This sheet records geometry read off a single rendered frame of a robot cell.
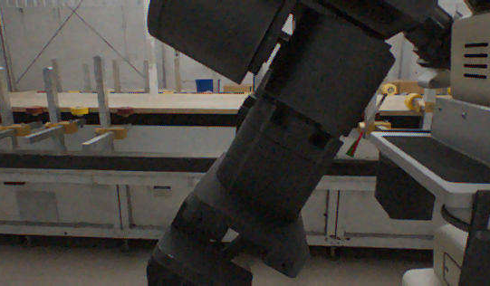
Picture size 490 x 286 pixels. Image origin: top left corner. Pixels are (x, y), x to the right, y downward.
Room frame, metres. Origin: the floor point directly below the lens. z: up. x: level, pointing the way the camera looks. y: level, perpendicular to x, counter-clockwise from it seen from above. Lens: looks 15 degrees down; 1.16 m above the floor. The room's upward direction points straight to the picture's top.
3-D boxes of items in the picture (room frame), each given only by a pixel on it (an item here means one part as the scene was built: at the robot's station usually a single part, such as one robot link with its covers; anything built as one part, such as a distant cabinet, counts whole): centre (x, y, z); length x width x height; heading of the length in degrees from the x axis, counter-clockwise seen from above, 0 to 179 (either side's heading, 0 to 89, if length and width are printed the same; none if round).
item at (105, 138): (1.50, 0.63, 0.80); 0.43 x 0.03 x 0.04; 176
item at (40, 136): (1.52, 0.88, 0.83); 0.43 x 0.03 x 0.04; 176
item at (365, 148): (1.45, -0.55, 0.75); 0.26 x 0.01 x 0.10; 86
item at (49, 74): (1.57, 0.92, 0.88); 0.04 x 0.04 x 0.48; 86
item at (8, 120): (1.58, 1.16, 0.88); 0.04 x 0.04 x 0.48; 86
